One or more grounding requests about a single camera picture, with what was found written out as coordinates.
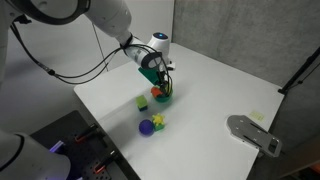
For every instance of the small blue block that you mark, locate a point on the small blue block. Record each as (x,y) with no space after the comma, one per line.
(143,108)

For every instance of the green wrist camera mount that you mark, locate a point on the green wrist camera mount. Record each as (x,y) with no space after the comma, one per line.
(148,76)

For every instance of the purple ball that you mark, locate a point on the purple ball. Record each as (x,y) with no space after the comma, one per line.
(146,127)

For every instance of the grey metal mounting plate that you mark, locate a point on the grey metal mounting plate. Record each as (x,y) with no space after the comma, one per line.
(253,133)

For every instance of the black perforated breadboard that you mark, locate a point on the black perforated breadboard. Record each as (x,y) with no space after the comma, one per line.
(80,153)

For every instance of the light green cube block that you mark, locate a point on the light green cube block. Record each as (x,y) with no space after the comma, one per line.
(141,101)

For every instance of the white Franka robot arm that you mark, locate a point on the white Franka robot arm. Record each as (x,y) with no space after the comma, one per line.
(110,16)

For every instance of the pale yellow sticker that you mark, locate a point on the pale yellow sticker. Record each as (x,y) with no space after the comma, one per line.
(257,116)

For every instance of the small green block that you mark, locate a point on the small green block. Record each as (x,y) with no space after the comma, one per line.
(159,126)

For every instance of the green bowl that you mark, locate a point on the green bowl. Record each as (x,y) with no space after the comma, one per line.
(165,98)

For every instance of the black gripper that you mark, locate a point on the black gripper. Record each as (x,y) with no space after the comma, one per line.
(162,77)

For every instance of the yellow star toy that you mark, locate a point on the yellow star toy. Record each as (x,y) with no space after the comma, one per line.
(158,119)

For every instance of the black tripod leg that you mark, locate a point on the black tripod leg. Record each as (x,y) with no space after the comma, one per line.
(300,71)

